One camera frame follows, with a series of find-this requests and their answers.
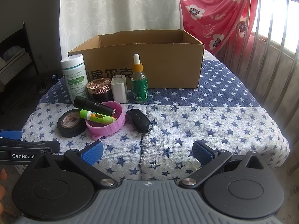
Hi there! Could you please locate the white pill bottle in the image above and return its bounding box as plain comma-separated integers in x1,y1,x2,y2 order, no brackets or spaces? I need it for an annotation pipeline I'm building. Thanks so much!
61,54,87,101

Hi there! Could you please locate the green dropper bottle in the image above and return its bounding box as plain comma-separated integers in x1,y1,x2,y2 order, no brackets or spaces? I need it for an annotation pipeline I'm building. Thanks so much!
131,54,149,103

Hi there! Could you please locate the person's left hand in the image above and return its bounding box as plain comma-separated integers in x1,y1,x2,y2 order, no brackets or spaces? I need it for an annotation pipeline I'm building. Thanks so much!
0,168,7,215

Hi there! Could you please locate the dark wooden chair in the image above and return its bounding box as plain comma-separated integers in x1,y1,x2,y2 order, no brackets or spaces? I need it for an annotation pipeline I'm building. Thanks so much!
0,22,39,87

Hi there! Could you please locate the black key fob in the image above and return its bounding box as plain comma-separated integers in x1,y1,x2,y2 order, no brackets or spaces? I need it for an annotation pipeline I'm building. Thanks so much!
126,108,153,133

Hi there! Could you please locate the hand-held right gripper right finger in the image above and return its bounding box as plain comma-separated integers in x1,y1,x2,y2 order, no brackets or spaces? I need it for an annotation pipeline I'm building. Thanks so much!
179,141,269,190

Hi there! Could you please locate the green lip balm stick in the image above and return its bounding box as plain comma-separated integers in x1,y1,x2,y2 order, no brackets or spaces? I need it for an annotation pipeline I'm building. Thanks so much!
79,109,113,125

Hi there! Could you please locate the white charger plug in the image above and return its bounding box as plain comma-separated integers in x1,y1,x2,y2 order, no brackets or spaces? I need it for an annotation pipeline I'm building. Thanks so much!
111,75,128,104

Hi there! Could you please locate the brown cardboard box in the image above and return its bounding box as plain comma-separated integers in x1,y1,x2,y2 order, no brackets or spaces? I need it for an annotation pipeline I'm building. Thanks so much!
68,29,205,89

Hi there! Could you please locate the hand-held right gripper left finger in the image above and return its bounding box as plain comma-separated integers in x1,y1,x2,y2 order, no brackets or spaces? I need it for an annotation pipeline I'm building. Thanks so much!
31,141,118,189

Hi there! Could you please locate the pink plastic lid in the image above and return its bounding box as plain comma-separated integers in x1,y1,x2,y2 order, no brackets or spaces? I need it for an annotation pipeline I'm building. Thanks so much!
85,101,126,140

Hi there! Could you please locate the red floral cloth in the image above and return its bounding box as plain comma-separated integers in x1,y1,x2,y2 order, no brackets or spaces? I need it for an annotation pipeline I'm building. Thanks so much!
174,0,258,56

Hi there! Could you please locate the black cable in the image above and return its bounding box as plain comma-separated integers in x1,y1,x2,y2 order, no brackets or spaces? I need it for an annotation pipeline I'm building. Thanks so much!
14,73,59,103

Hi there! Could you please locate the dark jar rose gold lid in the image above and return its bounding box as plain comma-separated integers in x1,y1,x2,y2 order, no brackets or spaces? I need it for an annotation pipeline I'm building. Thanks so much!
86,79,111,101

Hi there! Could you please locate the black tape roll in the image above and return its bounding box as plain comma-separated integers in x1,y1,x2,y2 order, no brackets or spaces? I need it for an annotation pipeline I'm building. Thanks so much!
57,109,89,138

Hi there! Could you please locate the black lipstick tube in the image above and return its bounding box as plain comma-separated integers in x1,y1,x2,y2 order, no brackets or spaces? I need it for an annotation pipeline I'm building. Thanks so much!
73,96,117,116

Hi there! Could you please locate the white patterned curtain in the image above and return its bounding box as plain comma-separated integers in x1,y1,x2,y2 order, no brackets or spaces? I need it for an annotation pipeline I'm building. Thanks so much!
59,0,185,59

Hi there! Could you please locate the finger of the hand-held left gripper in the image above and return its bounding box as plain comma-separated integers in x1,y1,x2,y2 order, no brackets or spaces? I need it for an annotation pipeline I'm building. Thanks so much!
0,139,60,155
0,131,22,141

